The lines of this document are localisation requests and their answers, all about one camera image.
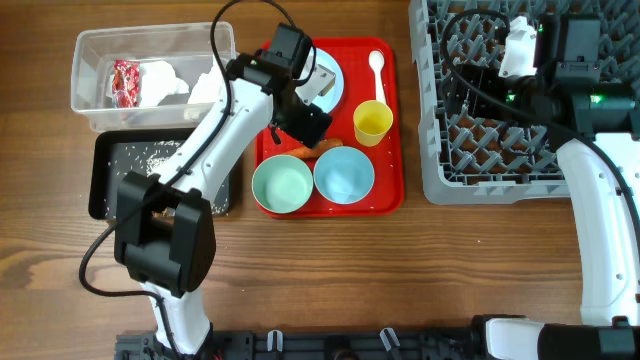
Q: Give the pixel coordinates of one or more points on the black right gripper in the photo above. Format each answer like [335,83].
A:
[470,84]

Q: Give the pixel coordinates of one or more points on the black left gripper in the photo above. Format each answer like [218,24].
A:
[310,127]

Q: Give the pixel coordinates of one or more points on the orange carrot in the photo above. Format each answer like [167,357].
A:
[305,153]

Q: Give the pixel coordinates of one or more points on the green bowl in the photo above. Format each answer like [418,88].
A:
[282,184]

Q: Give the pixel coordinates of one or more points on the light blue bowl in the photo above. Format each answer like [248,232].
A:
[344,175]

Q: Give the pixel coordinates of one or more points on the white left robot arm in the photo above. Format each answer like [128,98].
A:
[165,236]

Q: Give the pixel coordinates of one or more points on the grey dishwasher rack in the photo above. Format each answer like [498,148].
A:
[466,160]

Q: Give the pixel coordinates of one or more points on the clear plastic waste bin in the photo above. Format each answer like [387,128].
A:
[186,47]

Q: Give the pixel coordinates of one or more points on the black food waste tray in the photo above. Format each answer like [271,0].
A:
[101,154]

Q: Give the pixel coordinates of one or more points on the light blue plate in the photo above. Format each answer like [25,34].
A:
[262,117]

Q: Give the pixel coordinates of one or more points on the yellow plastic cup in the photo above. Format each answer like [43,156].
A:
[372,120]

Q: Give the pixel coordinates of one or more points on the red serving tray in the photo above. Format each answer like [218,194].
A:
[387,194]

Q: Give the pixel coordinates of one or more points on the white plastic spoon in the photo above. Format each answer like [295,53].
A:
[376,63]

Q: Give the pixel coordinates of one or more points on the crumpled white tissue left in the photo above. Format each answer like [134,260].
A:
[159,80]

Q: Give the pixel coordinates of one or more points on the pile of white rice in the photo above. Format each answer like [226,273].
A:
[140,157]

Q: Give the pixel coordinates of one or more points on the red snack wrapper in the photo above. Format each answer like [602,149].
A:
[126,84]

